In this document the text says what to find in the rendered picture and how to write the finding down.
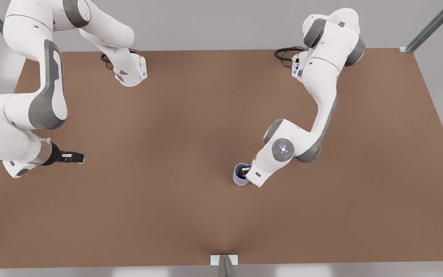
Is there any purple cup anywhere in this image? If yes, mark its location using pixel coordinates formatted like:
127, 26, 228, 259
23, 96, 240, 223
233, 163, 251, 185

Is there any black cable loop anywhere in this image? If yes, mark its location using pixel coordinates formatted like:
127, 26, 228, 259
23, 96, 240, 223
274, 46, 306, 68
100, 48, 138, 70

